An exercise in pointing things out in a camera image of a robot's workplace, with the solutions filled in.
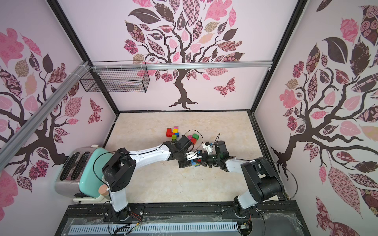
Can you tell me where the aluminium frame bar left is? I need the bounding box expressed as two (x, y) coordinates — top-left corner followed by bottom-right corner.
(1, 62), (90, 170)

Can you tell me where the long red lego brick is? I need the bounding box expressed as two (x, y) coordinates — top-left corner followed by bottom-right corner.
(166, 128), (174, 137)

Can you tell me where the cork lid jar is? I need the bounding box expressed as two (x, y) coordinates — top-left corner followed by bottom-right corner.
(98, 184), (109, 196)

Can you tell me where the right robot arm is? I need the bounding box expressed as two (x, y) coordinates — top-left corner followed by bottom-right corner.
(195, 141), (284, 215)

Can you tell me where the white slotted cable duct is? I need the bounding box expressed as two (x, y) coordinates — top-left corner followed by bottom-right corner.
(63, 222), (239, 236)

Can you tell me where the aluminium frame bar back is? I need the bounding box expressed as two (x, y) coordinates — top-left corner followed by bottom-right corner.
(91, 61), (273, 70)

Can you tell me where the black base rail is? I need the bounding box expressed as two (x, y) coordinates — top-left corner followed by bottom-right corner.
(56, 201), (310, 236)

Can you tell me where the black wire basket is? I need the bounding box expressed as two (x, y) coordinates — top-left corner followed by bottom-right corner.
(80, 61), (150, 92)

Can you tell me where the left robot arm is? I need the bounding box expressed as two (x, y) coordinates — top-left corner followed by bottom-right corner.
(102, 136), (198, 213)

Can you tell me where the mint green toaster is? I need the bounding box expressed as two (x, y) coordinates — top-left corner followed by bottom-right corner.
(54, 145), (113, 202)

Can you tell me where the aluminium frame bar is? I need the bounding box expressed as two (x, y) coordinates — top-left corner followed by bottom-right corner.
(91, 61), (273, 70)
(1, 62), (90, 170)

